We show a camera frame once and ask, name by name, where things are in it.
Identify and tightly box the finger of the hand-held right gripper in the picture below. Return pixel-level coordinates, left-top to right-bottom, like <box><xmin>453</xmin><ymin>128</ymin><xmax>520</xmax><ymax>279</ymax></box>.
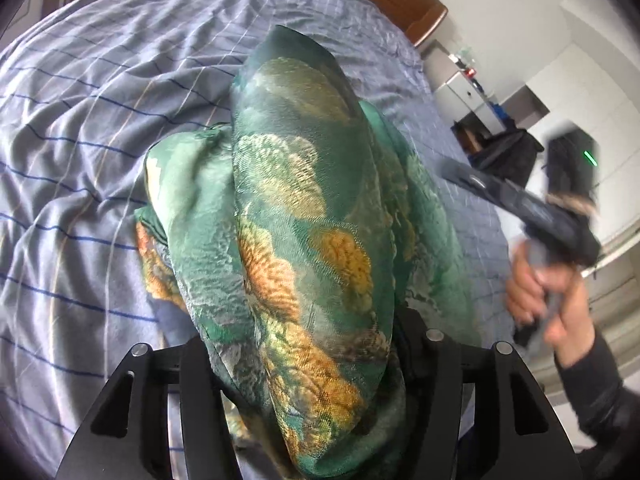
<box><xmin>442</xmin><ymin>157</ymin><xmax>527</xmax><ymax>217</ymax></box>

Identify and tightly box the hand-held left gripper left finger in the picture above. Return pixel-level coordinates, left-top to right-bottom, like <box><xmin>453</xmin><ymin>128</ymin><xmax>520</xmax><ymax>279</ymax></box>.
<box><xmin>55</xmin><ymin>336</ymin><xmax>246</xmax><ymax>480</ymax></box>

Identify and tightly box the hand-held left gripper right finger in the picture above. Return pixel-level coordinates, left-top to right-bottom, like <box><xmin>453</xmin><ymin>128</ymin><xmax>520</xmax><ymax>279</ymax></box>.
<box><xmin>395</xmin><ymin>309</ymin><xmax>586</xmax><ymax>480</ymax></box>

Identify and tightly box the green printed garment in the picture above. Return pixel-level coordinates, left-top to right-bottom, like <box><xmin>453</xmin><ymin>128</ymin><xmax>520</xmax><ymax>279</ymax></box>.
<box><xmin>134</xmin><ymin>25</ymin><xmax>482</xmax><ymax>480</ymax></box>

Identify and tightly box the person's right forearm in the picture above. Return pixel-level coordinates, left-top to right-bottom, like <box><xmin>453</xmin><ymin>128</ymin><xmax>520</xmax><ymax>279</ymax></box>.
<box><xmin>552</xmin><ymin>327</ymin><xmax>640</xmax><ymax>480</ymax></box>

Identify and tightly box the person's right hand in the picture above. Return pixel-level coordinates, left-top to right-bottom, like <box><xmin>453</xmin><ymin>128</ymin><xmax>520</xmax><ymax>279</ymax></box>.
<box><xmin>505</xmin><ymin>240</ymin><xmax>597</xmax><ymax>357</ymax></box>

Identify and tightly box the wooden chair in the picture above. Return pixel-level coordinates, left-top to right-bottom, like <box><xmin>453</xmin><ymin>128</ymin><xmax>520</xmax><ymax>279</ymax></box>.
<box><xmin>452</xmin><ymin>125</ymin><xmax>482</xmax><ymax>156</ymax></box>

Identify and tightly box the white bedside cabinet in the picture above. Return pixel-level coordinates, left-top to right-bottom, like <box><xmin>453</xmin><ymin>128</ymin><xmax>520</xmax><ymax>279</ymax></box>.
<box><xmin>432</xmin><ymin>42</ymin><xmax>507</xmax><ymax>133</ymax></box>

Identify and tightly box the white wardrobe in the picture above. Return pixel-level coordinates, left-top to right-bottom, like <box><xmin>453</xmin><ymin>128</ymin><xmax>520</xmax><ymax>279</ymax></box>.
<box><xmin>500</xmin><ymin>35</ymin><xmax>640</xmax><ymax>261</ymax></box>

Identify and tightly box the wooden headboard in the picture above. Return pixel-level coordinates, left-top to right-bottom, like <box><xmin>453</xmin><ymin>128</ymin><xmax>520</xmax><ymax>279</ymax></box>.
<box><xmin>84</xmin><ymin>0</ymin><xmax>449</xmax><ymax>47</ymax></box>

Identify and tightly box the blue striped bed blanket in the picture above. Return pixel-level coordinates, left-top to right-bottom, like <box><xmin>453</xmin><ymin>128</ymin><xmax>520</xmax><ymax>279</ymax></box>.
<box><xmin>0</xmin><ymin>0</ymin><xmax>512</xmax><ymax>480</ymax></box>

